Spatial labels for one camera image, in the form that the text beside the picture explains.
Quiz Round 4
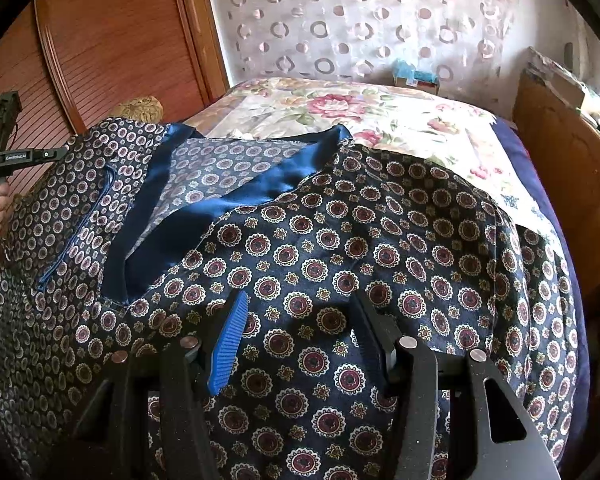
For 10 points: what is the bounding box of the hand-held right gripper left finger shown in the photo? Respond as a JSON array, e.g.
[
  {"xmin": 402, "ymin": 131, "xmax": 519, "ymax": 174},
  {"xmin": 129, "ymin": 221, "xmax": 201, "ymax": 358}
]
[{"xmin": 72, "ymin": 290, "xmax": 251, "ymax": 480}]

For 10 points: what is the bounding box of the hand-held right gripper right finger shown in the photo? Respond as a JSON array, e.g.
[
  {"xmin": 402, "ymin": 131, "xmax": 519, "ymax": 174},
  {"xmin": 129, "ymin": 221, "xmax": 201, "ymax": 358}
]
[{"xmin": 352, "ymin": 290, "xmax": 548, "ymax": 480}]

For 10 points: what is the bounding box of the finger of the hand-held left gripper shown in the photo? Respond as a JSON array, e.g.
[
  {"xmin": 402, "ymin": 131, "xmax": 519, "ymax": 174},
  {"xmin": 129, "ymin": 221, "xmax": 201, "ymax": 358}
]
[{"xmin": 33, "ymin": 146, "xmax": 71, "ymax": 162}]

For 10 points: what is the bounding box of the navy medallion print pajama shirt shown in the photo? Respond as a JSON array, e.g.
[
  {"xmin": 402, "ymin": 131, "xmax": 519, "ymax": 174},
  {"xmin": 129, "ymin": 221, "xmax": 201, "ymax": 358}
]
[{"xmin": 0, "ymin": 116, "xmax": 581, "ymax": 480}]

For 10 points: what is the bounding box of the gold patterned folded blanket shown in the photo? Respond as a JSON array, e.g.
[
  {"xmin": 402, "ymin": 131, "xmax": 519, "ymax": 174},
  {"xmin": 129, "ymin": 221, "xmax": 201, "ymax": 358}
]
[{"xmin": 111, "ymin": 95, "xmax": 164, "ymax": 124}]

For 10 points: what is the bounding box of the wooden wardrobe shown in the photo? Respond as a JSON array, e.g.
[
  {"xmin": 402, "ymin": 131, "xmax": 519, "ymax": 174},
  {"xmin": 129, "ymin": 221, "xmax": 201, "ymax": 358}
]
[{"xmin": 0, "ymin": 0, "xmax": 231, "ymax": 311}]

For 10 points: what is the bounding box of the white blue floral bedsheet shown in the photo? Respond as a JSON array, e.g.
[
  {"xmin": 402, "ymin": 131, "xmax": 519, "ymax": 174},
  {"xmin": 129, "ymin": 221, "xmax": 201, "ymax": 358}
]
[{"xmin": 495, "ymin": 185, "xmax": 548, "ymax": 233}]

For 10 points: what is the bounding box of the pink rose floral bedsheet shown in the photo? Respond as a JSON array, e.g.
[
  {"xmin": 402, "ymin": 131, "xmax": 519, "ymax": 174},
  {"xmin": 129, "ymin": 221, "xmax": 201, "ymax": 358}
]
[{"xmin": 182, "ymin": 77, "xmax": 541, "ymax": 211}]

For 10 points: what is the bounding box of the navy blue blanket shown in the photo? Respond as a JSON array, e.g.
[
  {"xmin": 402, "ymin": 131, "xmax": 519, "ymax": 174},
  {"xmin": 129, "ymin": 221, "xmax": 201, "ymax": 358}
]
[{"xmin": 492, "ymin": 115, "xmax": 583, "ymax": 311}]

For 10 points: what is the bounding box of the long wooden cabinet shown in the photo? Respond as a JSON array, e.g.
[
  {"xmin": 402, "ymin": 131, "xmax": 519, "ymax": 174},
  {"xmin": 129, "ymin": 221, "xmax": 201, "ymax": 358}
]
[{"xmin": 510, "ymin": 67, "xmax": 600, "ymax": 246}]

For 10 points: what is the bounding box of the blue bag on nightstand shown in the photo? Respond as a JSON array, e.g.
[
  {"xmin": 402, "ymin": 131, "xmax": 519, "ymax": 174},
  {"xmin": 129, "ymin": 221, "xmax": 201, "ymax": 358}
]
[{"xmin": 392, "ymin": 59, "xmax": 440, "ymax": 94}]

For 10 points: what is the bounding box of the circle pattern sheer curtain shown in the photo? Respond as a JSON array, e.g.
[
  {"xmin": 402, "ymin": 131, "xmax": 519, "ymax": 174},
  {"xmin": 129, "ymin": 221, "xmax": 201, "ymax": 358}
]
[{"xmin": 200, "ymin": 0, "xmax": 586, "ymax": 106}]

